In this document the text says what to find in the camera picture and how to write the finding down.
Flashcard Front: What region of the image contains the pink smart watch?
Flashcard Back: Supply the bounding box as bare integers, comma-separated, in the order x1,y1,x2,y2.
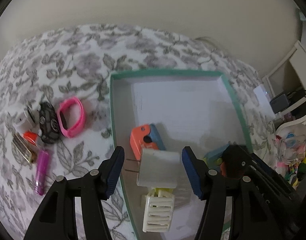
57,96,86,138

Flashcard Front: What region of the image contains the coral blue yellow toy knife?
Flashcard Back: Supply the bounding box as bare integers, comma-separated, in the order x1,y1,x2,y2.
130,124,166,161

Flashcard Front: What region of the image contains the white wall charger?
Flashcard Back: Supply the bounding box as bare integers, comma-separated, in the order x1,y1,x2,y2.
124,148,181,189

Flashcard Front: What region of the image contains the purple lighter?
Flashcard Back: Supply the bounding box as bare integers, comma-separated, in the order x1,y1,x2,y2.
35,150,50,196

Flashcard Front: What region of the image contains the floral fleece blanket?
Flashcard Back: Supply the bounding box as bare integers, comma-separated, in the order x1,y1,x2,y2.
0,24,277,239

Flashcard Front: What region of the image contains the gold patterned lighter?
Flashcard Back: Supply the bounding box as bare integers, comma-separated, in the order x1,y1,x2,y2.
12,133,37,164

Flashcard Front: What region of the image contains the clear plastic bag of trinkets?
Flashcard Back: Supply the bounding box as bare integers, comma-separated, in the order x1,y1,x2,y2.
275,124,306,189

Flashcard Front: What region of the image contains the teal white shallow box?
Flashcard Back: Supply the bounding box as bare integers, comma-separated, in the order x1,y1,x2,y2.
110,70,252,239

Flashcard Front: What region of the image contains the white shelf furniture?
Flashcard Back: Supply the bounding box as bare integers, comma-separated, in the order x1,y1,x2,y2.
261,17,306,136

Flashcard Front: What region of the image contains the black toy car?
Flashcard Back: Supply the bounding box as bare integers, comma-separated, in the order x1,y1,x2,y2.
38,101,60,144

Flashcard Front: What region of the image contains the cream plastic toy chair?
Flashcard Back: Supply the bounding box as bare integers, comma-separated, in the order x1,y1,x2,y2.
142,188,175,233

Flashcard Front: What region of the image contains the red white glue bottle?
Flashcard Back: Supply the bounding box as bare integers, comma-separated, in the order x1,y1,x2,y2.
22,131,43,147

